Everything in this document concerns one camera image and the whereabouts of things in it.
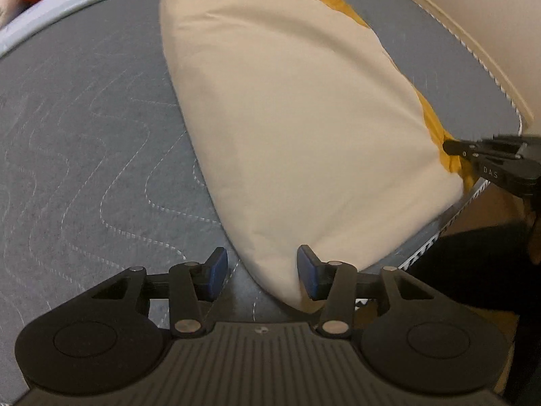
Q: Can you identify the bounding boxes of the beige and yellow hooded jacket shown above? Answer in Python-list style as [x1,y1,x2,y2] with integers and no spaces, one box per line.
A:
[159,0,477,314]

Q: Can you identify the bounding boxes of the grey quilted mattress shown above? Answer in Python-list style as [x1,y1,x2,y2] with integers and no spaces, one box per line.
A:
[0,0,525,392]

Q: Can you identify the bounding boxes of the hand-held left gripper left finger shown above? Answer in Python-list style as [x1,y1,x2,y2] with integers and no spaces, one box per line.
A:
[90,246,229,339]

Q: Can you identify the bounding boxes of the beige bed frame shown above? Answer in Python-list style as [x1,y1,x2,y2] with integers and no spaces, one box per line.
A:
[372,0,541,124]

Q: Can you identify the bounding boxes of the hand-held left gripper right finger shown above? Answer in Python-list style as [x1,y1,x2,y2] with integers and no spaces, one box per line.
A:
[297,244,432,339]

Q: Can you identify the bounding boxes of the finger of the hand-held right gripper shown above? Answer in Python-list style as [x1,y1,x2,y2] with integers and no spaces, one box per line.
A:
[442,139,527,162]

